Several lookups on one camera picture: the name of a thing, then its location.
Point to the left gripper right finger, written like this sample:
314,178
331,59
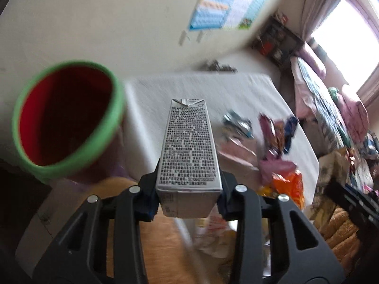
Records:
275,242

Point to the dark shelf unit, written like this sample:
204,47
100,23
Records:
277,43

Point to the red bin green rim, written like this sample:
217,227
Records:
68,123

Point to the blue wall poster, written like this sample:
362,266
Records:
225,14

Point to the bed with plaid quilt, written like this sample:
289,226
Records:
331,118

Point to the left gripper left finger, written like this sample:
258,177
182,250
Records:
101,241

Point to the silver blue wrapper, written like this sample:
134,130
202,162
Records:
238,124

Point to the orange snack bag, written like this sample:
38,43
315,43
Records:
287,183

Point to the pink snack bag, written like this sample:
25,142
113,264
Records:
272,162

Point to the pink curtain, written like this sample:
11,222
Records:
314,13

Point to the brown plush cushion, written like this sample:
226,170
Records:
341,235

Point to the dark blue snack wrapper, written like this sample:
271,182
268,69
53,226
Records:
290,127

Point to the silver milk carton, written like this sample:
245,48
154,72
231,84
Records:
188,178

